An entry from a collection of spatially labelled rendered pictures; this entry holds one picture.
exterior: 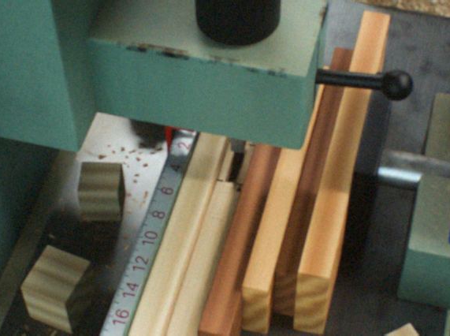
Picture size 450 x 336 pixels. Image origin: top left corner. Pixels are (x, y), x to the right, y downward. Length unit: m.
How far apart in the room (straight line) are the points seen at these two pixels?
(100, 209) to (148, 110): 0.22
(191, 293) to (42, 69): 0.17
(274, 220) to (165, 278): 0.08
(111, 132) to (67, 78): 0.32
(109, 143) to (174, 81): 0.30
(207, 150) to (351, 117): 0.10
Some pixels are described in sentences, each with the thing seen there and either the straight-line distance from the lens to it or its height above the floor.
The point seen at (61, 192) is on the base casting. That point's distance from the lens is 0.89.
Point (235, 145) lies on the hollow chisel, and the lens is 0.71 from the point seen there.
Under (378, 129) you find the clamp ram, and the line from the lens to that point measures 0.67.
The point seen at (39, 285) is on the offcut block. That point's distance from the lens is 0.79.
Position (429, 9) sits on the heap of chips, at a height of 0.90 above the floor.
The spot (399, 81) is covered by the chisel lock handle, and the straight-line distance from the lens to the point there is 0.63.
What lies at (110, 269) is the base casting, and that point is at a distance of 0.84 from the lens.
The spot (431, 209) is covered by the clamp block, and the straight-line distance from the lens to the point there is 0.68.
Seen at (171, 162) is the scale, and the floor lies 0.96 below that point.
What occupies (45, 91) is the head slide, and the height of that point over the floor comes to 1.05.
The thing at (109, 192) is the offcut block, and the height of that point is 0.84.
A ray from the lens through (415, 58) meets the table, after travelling 0.85.
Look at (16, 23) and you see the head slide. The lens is 0.58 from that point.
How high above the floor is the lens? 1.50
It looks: 52 degrees down
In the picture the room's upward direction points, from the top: 1 degrees counter-clockwise
